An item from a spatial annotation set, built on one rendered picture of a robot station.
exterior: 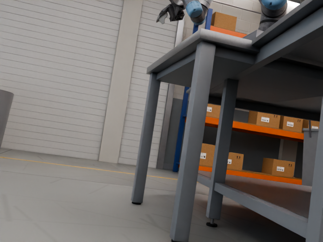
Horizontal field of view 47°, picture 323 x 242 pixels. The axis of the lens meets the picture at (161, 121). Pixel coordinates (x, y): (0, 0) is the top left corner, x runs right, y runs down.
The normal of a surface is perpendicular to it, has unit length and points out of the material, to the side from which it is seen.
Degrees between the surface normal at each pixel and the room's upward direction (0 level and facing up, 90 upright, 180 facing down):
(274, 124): 90
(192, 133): 90
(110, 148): 90
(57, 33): 90
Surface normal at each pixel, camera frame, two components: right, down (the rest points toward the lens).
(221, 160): 0.11, -0.05
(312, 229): -0.98, -0.15
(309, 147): -0.82, -0.10
